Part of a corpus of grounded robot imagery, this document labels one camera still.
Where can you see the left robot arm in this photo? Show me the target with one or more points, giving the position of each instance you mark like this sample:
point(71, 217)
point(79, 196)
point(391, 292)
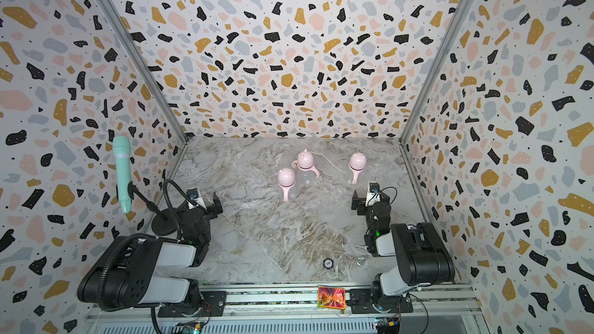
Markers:
point(126, 276)

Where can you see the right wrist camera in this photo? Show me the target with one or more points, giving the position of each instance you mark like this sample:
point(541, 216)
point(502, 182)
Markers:
point(373, 194)

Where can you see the black microphone stand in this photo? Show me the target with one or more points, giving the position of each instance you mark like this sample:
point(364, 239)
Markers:
point(163, 223)

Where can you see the orange pink card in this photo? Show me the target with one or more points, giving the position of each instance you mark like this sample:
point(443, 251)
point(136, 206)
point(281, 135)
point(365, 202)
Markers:
point(331, 298)

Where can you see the small black round cap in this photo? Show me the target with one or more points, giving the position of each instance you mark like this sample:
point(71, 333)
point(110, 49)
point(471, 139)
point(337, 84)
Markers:
point(328, 263)

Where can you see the mint green microphone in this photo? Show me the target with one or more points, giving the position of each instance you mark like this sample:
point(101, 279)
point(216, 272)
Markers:
point(122, 153)

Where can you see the pink bottle cap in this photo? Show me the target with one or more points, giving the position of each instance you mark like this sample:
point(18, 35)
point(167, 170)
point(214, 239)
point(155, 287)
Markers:
point(305, 160)
point(286, 177)
point(358, 161)

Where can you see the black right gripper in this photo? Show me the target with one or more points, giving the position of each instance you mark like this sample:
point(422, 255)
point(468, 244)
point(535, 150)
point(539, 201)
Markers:
point(364, 209)

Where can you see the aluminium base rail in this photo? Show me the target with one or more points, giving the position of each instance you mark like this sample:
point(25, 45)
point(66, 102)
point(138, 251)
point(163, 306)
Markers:
point(293, 308)

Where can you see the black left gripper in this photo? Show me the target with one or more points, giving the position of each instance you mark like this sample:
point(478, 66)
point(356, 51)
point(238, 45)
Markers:
point(217, 203)

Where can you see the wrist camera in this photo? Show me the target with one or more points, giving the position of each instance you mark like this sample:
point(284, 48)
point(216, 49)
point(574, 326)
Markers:
point(196, 199)
point(373, 194)

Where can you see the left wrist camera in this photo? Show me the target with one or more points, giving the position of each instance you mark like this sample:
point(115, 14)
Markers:
point(196, 199)

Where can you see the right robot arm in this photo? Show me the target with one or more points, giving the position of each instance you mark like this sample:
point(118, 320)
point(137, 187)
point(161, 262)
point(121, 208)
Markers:
point(420, 255)

